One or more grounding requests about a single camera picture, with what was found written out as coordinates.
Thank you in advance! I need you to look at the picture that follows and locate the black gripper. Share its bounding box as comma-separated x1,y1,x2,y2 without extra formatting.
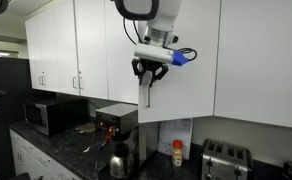
131,58,170,89

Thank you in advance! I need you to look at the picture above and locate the white cabinet door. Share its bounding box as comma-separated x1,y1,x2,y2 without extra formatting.
39,8,56,94
52,0,77,97
215,0,292,131
104,0,149,105
24,14,42,92
73,0,108,101
137,0,221,124

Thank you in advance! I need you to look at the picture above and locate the white lower cabinet row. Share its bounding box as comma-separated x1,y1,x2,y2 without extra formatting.
8,128,84,180

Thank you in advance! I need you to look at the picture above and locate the steel commercial coffee machine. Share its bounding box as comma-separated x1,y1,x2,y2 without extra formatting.
95,102,159,171

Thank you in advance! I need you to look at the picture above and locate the white paper sign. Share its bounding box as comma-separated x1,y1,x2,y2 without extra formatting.
157,117,194,160

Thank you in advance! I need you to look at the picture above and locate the red coffee machine lever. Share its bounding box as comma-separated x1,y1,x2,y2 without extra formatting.
105,125,116,141

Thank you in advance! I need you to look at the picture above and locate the beige cloth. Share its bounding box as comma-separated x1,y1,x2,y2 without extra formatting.
75,122,97,134

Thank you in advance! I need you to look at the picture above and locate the spice bottle orange cap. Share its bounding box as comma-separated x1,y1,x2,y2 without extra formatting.
171,139,184,167

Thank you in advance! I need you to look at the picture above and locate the steel coffee carafe black lid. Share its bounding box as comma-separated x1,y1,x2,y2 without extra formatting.
109,142,135,179

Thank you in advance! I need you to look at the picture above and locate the steel microwave oven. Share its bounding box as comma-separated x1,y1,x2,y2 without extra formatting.
23,97,89,137

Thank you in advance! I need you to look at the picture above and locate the steel four slot toaster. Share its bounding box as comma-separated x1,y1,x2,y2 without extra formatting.
199,138,255,180

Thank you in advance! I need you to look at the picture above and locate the grey wrist camera blue end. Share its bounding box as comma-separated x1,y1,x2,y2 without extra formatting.
133,44,190,67

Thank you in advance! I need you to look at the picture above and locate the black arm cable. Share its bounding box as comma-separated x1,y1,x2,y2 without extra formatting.
122,17,144,46

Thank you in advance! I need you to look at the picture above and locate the black camera cable loop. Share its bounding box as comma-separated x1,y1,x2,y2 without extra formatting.
176,47,198,62

